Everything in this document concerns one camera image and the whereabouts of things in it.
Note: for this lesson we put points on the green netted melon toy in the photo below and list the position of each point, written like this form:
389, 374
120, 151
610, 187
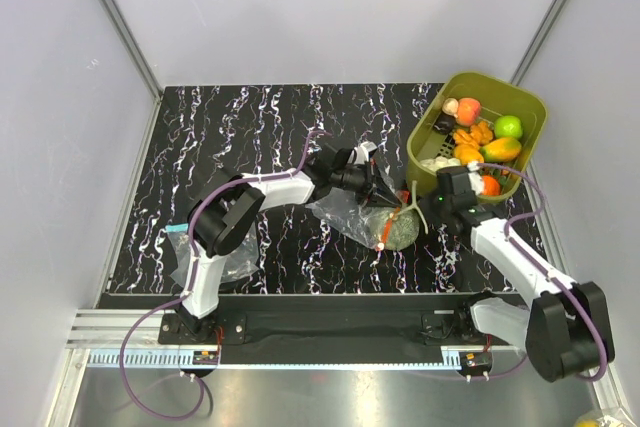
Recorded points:
404, 225

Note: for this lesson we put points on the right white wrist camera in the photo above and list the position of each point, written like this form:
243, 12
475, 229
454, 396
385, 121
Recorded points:
475, 177

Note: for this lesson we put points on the red zip clear bag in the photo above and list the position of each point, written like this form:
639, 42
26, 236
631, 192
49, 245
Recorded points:
341, 212

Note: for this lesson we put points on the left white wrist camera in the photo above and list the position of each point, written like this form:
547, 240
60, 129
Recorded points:
363, 153

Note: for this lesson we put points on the orange ginger root toy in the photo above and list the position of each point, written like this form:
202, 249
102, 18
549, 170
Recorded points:
478, 134

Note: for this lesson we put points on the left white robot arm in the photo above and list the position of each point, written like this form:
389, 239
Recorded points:
220, 220

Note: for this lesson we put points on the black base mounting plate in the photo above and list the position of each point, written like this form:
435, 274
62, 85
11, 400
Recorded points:
381, 330

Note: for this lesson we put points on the orange fruit toy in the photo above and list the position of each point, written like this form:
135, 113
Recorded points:
467, 154

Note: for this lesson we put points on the yellow orange mango toy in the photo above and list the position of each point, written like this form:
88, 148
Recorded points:
501, 150

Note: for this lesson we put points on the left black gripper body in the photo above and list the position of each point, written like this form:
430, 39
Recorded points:
363, 183

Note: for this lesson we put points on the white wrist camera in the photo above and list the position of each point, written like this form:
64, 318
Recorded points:
363, 153
475, 177

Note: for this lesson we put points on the pink garlic bulb toy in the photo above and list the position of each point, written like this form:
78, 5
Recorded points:
450, 107

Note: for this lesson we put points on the peach fruit toy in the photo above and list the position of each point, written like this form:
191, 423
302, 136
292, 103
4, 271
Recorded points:
468, 111

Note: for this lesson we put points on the olive green plastic basket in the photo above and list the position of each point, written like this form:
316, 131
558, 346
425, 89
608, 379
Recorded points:
498, 99

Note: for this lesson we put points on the blue zip clear bag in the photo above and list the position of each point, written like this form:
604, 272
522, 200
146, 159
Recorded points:
240, 264

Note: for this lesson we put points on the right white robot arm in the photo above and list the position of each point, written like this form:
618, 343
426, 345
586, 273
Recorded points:
564, 326

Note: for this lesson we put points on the bright green apple toy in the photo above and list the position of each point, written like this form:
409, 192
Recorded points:
508, 126

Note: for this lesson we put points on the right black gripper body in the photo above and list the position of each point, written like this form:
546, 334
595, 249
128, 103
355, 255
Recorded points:
434, 207

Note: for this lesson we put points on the small orange tangerine toy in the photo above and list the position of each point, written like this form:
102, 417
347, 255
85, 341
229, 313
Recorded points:
491, 186

